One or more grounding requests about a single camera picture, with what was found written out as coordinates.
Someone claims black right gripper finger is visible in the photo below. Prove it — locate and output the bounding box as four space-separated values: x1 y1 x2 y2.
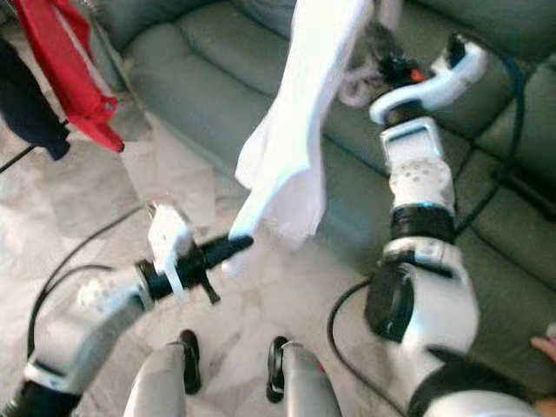
365 22 399 62

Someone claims white shirt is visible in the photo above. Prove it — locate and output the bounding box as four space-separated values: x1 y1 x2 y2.
226 0 374 279

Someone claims navy blue garment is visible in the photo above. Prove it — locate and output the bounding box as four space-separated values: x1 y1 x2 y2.
0 39 70 162

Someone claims silver right robot leg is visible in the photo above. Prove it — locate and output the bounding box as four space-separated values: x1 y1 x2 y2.
265 337 344 417

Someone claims black metal clothes rack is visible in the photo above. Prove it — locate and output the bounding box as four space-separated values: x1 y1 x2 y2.
0 143 40 172

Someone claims grey-green leather sofa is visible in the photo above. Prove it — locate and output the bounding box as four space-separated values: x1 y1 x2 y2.
91 0 556 392

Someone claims red garment white trim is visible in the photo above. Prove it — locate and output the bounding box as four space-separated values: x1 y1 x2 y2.
13 0 124 153

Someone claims black handheld controller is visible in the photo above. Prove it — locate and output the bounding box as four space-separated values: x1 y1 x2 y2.
504 169 556 218

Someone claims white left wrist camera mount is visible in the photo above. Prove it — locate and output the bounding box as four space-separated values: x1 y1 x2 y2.
146 204 196 301

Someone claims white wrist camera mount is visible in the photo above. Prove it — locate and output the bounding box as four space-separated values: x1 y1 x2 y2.
369 39 487 124
146 204 196 301

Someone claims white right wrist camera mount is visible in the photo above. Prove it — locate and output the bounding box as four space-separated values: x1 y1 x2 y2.
369 39 487 124

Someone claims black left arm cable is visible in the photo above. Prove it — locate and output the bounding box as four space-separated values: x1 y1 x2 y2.
28 204 149 357

